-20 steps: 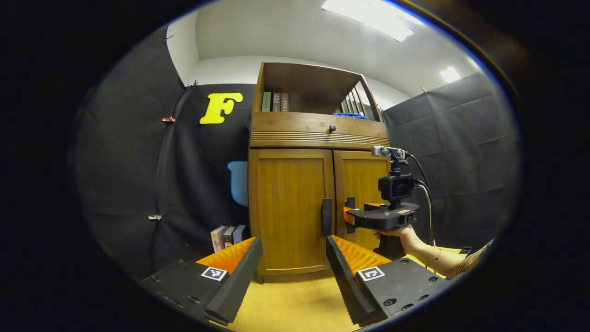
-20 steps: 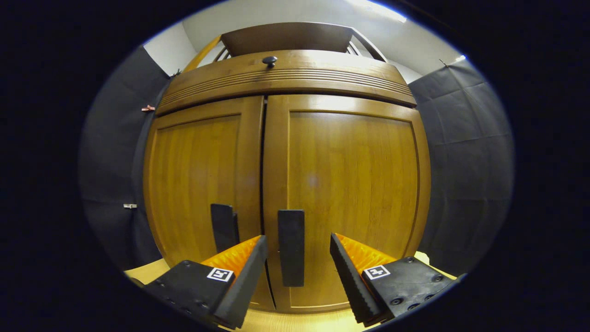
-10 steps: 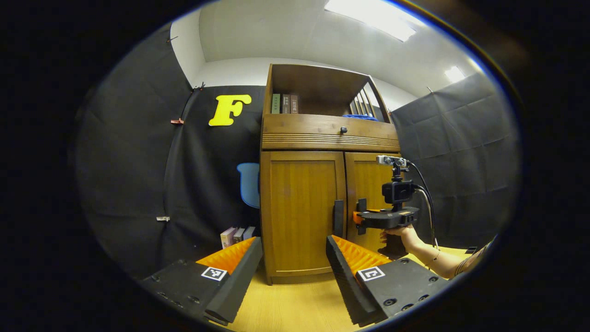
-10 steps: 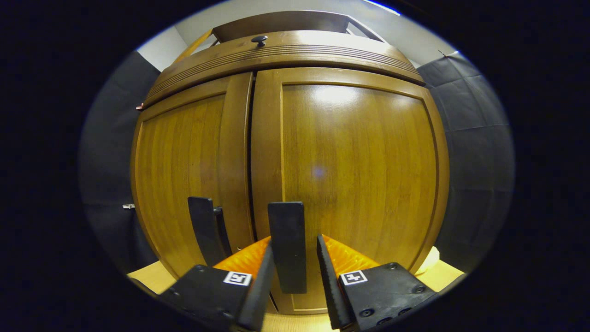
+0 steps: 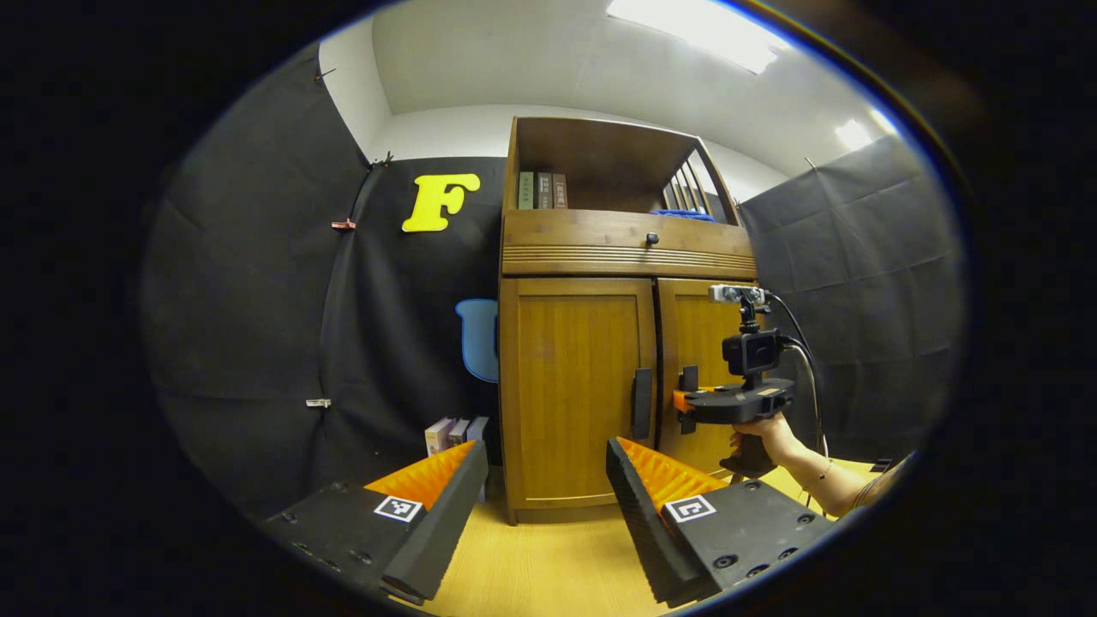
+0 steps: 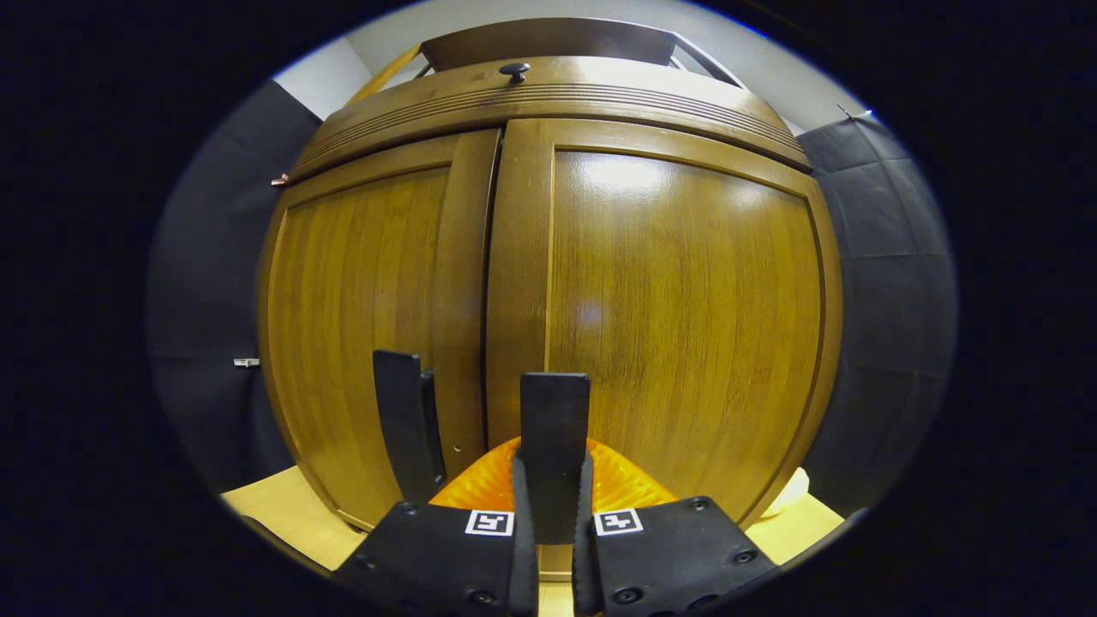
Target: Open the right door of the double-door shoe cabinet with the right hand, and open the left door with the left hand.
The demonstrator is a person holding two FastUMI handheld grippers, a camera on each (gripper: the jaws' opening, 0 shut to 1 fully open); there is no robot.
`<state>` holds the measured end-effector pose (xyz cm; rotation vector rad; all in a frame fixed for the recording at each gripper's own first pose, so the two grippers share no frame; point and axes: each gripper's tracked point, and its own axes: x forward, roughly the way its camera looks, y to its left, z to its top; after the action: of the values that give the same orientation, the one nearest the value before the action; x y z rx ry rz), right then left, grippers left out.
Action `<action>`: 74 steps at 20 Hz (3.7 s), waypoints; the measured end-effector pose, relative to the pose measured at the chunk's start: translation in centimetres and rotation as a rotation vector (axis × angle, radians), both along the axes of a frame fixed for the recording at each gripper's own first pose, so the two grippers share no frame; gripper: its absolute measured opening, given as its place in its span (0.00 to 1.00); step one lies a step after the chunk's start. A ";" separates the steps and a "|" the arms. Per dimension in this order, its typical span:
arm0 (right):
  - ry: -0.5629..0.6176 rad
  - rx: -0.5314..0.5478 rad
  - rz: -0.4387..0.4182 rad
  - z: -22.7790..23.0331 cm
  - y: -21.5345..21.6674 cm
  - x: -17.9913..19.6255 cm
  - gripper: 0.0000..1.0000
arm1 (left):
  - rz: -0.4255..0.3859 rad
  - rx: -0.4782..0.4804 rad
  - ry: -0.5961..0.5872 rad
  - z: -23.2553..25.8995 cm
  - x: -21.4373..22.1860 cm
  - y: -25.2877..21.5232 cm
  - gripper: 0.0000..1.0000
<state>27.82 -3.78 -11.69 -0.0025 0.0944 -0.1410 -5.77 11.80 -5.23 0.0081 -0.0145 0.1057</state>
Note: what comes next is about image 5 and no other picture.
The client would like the wooden drawer with black knob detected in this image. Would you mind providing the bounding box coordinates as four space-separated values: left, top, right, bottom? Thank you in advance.
501 210 757 279

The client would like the black backdrop cloth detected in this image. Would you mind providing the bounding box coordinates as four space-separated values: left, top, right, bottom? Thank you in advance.
141 43 969 515

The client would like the wooden double-door shoe cabinet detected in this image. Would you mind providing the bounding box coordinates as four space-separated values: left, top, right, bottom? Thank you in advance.
499 116 759 525

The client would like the long ceiling light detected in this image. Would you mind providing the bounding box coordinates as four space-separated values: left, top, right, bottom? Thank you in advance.
607 0 789 74

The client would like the wooden shoe cabinet door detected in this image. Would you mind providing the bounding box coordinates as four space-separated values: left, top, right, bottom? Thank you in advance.
656 279 759 476
500 277 659 511

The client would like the thin bracelet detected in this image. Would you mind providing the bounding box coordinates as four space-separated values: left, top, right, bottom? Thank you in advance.
804 461 836 508

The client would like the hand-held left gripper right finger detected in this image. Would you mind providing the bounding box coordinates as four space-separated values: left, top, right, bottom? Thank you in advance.
606 435 845 609

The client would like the black cable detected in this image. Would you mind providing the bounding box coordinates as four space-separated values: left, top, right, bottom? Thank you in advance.
765 291 830 459

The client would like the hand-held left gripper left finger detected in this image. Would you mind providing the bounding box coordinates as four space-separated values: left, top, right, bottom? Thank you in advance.
261 439 489 605

